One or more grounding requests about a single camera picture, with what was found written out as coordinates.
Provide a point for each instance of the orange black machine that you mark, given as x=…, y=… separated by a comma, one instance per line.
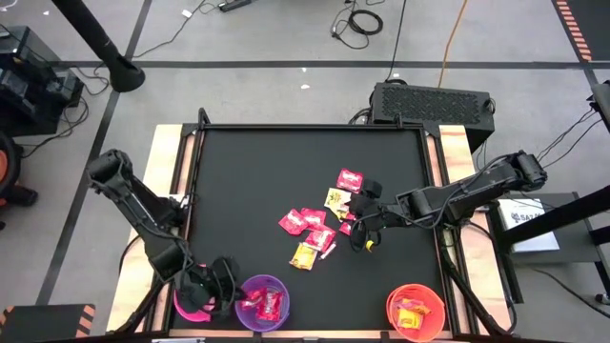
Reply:
x=5, y=167

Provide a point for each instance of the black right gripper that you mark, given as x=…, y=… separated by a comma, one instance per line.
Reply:
x=386, y=216

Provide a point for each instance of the black power strip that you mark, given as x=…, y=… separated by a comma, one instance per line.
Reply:
x=234, y=5

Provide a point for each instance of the black orange striped floor mat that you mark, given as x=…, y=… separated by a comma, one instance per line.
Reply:
x=43, y=324
x=591, y=19

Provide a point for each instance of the red Skittles candy pack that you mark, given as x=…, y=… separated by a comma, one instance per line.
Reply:
x=314, y=217
x=345, y=229
x=349, y=180
x=320, y=238
x=253, y=299
x=270, y=305
x=293, y=222

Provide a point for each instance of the Smarties candy roll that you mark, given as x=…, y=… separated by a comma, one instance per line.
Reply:
x=328, y=250

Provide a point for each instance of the white labelled box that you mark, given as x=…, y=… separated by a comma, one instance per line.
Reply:
x=529, y=224

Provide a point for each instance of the black slanted beam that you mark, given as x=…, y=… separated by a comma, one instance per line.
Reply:
x=581, y=207

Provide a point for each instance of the pink plastic bucket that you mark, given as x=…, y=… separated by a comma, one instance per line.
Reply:
x=188, y=315

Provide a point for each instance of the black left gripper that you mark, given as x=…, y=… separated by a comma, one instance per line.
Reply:
x=205, y=286

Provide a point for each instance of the purple plastic bucket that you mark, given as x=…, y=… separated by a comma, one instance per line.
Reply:
x=281, y=289

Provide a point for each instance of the black side table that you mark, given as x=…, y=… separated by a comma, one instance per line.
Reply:
x=572, y=257

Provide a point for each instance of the orange plastic bucket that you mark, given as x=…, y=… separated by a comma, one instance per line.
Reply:
x=429, y=328

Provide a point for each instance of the black round pole stand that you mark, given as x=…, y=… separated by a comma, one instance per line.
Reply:
x=102, y=45

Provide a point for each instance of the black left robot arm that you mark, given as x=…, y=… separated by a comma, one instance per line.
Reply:
x=138, y=214

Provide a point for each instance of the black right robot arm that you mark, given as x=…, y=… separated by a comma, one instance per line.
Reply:
x=476, y=195

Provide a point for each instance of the black table mat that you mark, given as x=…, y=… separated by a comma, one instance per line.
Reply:
x=267, y=157

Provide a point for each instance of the pink candy pack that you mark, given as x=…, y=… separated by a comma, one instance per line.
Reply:
x=403, y=301

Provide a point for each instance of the yellow Sour Patch pack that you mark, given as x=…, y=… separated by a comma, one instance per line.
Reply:
x=409, y=318
x=303, y=256
x=420, y=308

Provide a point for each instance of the black metal table frame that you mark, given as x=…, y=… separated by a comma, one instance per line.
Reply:
x=310, y=127

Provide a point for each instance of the black computer case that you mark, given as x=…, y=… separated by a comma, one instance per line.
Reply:
x=429, y=107

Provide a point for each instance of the black equipment rack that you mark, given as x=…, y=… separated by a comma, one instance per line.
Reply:
x=28, y=81

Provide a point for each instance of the pale yellow candy pack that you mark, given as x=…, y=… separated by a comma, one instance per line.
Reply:
x=336, y=199

